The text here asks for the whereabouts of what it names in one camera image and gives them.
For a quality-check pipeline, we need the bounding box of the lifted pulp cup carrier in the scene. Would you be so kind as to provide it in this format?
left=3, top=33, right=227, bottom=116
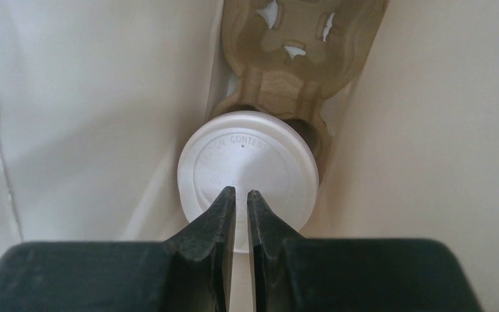
left=211, top=0, right=388, bottom=176

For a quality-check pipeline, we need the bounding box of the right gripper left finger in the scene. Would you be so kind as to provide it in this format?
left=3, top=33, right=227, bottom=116
left=0, top=187, right=236, bottom=311

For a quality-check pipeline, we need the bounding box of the brown paper bag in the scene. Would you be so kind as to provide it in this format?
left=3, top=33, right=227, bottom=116
left=0, top=1, right=499, bottom=311

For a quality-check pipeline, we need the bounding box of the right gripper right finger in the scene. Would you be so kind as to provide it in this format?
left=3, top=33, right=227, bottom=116
left=247, top=190, right=481, bottom=311

